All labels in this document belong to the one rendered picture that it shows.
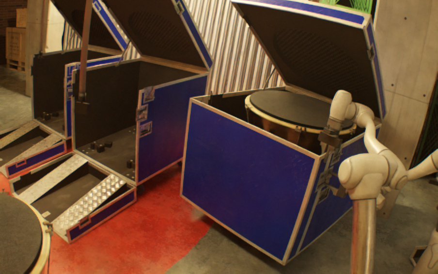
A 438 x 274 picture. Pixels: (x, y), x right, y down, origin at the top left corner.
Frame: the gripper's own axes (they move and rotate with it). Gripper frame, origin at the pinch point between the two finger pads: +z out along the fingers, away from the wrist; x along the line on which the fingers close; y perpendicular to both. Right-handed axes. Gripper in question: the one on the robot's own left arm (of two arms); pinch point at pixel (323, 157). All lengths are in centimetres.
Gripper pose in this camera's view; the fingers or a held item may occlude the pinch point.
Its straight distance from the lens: 188.5
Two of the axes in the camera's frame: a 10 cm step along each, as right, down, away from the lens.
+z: -2.7, 9.4, 2.3
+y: 6.4, 0.0, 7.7
